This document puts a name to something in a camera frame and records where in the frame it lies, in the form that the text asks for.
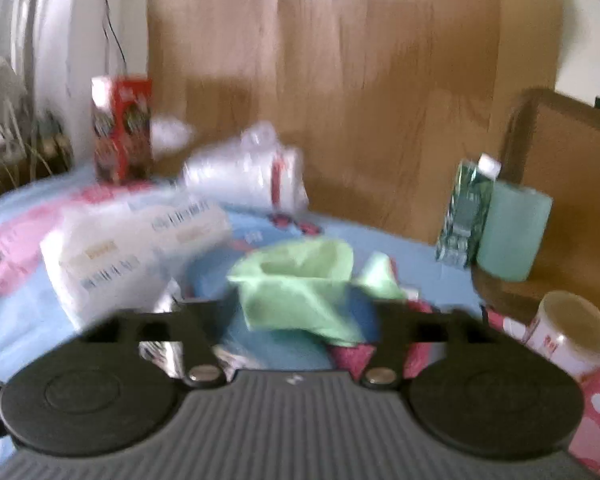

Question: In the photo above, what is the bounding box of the blue pig print tablecloth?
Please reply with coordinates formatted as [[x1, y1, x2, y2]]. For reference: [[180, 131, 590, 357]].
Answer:
[[0, 167, 481, 382]]

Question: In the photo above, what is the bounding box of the green drink carton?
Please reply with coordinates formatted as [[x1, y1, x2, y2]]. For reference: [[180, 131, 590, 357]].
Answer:
[[436, 154, 501, 268]]

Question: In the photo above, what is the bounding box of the large white tissue pack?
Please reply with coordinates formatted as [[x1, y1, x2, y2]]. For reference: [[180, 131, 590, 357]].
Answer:
[[40, 188, 232, 330]]

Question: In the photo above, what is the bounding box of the red cereal box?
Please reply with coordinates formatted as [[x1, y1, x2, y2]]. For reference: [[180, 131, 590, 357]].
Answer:
[[92, 76, 152, 185]]

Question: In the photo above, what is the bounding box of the brown wood pattern sheet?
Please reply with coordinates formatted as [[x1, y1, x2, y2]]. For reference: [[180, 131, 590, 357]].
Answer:
[[147, 0, 562, 243]]

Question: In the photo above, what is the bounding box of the black thin cable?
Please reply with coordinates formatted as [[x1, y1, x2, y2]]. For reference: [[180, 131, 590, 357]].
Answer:
[[98, 0, 129, 79]]

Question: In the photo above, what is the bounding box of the clear bag of cotton pads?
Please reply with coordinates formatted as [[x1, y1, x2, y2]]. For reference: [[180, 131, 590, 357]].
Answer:
[[180, 122, 309, 214]]

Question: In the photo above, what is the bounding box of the light green cloth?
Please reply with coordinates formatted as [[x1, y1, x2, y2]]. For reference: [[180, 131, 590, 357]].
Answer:
[[227, 237, 415, 347]]

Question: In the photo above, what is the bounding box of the pink knitted cloth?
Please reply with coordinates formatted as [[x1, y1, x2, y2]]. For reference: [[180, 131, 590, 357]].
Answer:
[[326, 300, 434, 382]]

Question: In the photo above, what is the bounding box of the blue plastic case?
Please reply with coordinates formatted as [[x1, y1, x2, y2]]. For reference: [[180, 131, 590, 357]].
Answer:
[[185, 249, 332, 370]]

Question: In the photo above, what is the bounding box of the teal plastic cup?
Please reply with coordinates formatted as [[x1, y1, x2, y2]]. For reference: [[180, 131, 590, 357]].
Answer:
[[477, 180, 553, 283]]

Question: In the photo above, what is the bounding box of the pink white snack can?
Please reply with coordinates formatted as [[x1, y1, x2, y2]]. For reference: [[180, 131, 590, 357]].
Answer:
[[522, 290, 600, 382]]

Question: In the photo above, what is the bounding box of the pink macaron biscuit tin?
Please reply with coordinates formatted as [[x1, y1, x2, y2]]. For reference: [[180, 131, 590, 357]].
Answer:
[[483, 307, 600, 475]]

